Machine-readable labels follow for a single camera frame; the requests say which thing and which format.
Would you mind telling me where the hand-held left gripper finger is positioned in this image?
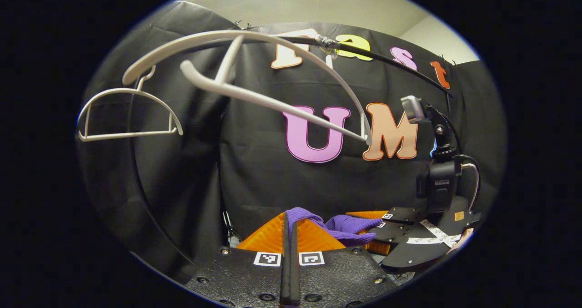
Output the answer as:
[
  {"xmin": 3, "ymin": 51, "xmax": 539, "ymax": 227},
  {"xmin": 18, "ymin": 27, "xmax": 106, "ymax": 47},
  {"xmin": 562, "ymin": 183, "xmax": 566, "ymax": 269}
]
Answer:
[
  {"xmin": 184, "ymin": 212, "xmax": 291, "ymax": 308},
  {"xmin": 290, "ymin": 218, "xmax": 401, "ymax": 308}
]

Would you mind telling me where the purple corduroy shirt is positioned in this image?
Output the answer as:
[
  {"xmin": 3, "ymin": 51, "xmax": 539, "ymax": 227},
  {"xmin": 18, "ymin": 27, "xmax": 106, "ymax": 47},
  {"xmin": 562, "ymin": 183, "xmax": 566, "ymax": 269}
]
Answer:
[{"xmin": 286, "ymin": 207, "xmax": 383, "ymax": 247}]

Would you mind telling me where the large white clothes hanger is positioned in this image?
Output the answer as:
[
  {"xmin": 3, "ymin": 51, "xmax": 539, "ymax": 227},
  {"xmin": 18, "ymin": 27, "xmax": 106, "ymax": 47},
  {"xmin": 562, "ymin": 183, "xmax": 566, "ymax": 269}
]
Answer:
[{"xmin": 122, "ymin": 28, "xmax": 374, "ymax": 147}]

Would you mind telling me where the small white clothes hanger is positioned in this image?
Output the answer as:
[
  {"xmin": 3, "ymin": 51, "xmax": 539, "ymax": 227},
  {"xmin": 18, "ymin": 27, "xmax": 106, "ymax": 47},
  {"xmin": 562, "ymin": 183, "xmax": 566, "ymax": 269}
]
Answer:
[{"xmin": 76, "ymin": 65, "xmax": 184, "ymax": 143}]

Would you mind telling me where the black backdrop cloth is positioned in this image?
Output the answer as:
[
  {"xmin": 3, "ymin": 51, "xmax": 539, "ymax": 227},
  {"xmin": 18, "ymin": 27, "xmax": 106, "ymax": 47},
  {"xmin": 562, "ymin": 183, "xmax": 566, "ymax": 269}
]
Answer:
[{"xmin": 77, "ymin": 1, "xmax": 507, "ymax": 283}]

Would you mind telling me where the gripper camera cable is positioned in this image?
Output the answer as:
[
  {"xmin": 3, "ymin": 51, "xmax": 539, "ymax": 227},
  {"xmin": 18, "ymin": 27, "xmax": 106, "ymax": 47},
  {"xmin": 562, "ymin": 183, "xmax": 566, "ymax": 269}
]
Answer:
[{"xmin": 454, "ymin": 154, "xmax": 481, "ymax": 211}]

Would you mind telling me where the black clothes rail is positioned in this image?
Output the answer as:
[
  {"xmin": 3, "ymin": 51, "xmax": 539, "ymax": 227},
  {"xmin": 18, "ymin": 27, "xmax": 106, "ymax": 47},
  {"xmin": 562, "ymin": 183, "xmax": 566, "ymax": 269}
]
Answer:
[{"xmin": 127, "ymin": 34, "xmax": 455, "ymax": 272}]

